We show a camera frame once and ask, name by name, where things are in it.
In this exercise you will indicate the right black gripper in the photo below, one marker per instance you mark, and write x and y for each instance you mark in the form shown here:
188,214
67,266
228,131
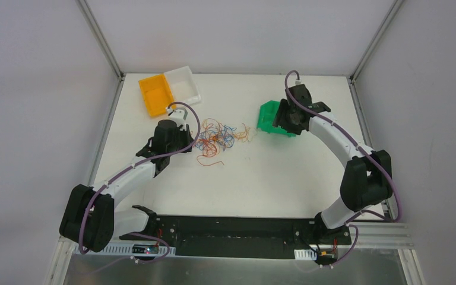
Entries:
282,117

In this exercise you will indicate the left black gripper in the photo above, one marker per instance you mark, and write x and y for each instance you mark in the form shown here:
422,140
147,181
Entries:
184,139

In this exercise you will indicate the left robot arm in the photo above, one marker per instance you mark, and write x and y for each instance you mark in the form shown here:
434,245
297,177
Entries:
89,216

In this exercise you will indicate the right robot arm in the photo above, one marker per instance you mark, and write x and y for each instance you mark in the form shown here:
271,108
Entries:
366,179

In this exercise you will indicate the green plastic bin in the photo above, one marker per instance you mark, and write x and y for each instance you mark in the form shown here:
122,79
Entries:
267,114

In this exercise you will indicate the orange plastic bin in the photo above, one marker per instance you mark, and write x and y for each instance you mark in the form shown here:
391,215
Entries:
157,95

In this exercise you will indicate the white plastic bin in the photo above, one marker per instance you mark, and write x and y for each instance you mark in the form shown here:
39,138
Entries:
183,86

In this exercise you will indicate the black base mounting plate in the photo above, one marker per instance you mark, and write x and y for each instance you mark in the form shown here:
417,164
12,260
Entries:
238,237

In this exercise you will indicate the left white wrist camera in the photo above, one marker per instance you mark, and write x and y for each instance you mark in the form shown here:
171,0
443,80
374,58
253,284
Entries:
178,115

